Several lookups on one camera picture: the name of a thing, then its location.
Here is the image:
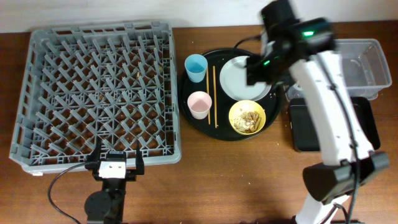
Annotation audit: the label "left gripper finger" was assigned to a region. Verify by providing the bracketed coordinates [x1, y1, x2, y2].
[91, 139, 101, 162]
[136, 144, 144, 174]

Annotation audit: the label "grey round plate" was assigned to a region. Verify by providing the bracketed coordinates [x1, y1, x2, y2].
[220, 56, 271, 101]

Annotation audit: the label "yellow bowl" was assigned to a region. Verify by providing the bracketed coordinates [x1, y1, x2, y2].
[229, 100, 266, 136]

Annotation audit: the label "food scraps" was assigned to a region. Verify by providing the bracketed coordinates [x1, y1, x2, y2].
[233, 111, 261, 133]

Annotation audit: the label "light blue plastic cup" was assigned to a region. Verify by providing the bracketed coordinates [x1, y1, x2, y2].
[184, 54, 208, 83]

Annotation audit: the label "pink plastic cup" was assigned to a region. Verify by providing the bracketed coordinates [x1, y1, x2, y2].
[187, 91, 213, 119]

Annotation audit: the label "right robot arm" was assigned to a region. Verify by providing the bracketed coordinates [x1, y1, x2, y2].
[245, 0, 389, 223]

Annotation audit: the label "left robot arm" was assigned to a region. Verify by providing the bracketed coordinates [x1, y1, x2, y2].
[85, 140, 144, 223]

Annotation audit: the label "grey plastic dishwasher rack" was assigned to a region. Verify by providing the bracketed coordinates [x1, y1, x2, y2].
[9, 21, 182, 175]

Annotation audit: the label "left wooden chopstick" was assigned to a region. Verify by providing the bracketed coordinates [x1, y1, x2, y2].
[206, 67, 211, 125]

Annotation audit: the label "wooden chopstick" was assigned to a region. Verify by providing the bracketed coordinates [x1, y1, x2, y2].
[212, 66, 218, 129]
[206, 67, 211, 125]

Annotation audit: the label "black rectangular tray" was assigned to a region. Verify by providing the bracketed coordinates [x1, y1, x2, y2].
[288, 96, 381, 152]

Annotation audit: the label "right wooden chopstick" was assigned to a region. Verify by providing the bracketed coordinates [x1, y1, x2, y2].
[212, 66, 218, 129]

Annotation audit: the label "clear plastic bin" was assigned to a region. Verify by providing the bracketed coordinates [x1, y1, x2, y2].
[284, 38, 392, 101]

